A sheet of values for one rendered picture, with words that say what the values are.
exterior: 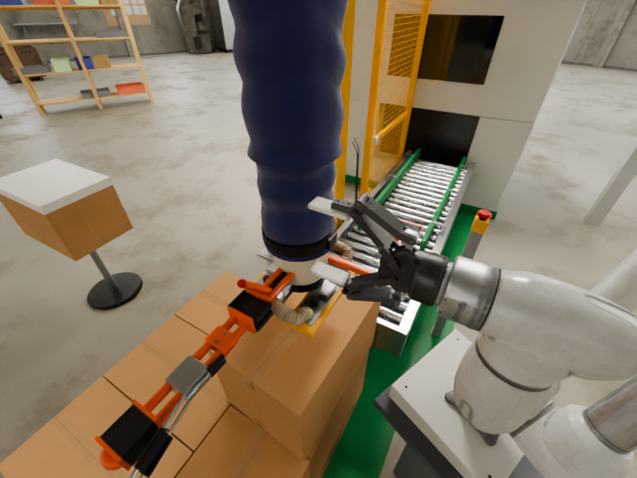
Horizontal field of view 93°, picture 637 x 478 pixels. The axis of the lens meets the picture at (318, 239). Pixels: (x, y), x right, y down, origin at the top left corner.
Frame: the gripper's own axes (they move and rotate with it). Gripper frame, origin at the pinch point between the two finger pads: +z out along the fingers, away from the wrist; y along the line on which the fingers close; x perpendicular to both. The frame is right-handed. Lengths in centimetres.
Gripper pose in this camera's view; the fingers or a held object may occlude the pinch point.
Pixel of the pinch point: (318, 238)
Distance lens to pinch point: 50.8
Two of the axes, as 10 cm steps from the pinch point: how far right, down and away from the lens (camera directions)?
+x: 5.0, -5.3, 6.8
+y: 0.0, 7.9, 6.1
